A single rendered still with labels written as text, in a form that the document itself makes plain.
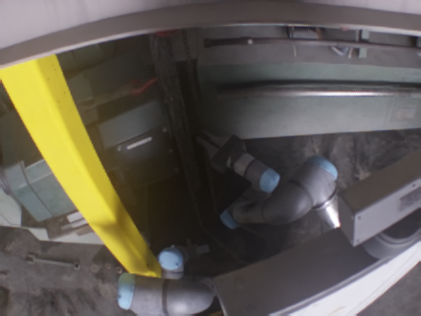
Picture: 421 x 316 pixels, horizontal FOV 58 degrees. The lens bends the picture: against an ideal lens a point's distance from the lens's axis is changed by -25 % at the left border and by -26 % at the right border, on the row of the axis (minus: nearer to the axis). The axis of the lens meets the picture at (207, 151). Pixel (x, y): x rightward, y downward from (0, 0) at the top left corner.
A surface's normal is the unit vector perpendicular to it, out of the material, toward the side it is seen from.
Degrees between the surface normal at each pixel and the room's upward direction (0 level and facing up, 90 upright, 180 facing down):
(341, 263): 0
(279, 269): 0
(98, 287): 0
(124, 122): 45
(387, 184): 29
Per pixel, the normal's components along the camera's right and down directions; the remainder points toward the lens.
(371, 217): 0.24, 0.44
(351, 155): -0.09, -0.53
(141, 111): 0.19, 0.18
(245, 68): 0.04, 0.85
